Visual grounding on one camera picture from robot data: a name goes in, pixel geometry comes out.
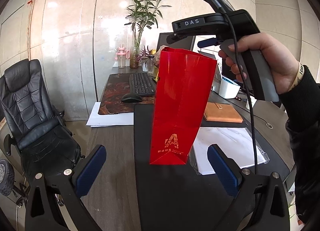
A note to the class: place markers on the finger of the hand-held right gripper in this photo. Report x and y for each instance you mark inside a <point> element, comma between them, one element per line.
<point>180,38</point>
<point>206,42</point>

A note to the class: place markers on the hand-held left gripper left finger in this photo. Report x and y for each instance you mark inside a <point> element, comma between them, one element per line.
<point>91,168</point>

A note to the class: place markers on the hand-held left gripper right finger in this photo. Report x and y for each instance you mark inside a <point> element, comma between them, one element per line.
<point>221,168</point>

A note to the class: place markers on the red gift bag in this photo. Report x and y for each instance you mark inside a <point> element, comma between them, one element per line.
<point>180,100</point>

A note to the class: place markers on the person's right forearm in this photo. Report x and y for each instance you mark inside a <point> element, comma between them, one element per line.
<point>302,110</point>

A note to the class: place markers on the person's right hand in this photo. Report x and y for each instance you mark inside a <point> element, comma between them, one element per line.
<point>280,60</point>

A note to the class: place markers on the white paper in clear sleeve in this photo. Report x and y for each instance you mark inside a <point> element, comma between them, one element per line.
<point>225,138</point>

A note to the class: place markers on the small purple plant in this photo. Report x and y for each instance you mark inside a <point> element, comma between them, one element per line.
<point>146,54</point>

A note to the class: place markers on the grey white printer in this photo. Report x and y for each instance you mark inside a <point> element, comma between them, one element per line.
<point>216,80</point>

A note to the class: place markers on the glass jar with black lid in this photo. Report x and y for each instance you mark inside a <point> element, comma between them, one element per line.
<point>151,67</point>

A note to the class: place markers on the bamboo plant in bottle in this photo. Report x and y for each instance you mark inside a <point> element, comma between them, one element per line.
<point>145,8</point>

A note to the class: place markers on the white storage box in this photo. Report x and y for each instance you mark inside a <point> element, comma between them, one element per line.
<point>228,89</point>

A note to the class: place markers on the white paper sheets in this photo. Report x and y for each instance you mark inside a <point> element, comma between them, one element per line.
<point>110,119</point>

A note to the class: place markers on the brown leather notebook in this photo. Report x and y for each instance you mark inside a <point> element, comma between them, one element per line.
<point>222,113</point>

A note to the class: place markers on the black desk mat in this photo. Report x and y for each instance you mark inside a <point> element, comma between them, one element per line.
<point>170,196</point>

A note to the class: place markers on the black keyboard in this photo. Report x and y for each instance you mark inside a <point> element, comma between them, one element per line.
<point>141,84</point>

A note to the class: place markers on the pink-lidded clear bottle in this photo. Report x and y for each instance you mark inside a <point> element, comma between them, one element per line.
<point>121,58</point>

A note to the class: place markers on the small dark red object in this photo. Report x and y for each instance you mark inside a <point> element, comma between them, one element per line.
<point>238,98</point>

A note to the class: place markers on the white green-print paper cup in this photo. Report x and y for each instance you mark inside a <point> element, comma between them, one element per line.
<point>247,102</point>

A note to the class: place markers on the dark red printed mouse mat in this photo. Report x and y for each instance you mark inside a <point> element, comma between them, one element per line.
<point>112,95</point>

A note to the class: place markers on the black computer mouse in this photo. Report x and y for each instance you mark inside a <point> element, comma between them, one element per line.
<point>131,97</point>

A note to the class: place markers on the pale wristband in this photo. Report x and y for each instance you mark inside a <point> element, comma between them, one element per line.
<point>297,75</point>

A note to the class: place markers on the black leather office chair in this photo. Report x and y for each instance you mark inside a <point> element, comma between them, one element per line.
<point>32,108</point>

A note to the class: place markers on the small rubber wheel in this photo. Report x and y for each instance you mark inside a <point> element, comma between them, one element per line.
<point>6,176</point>

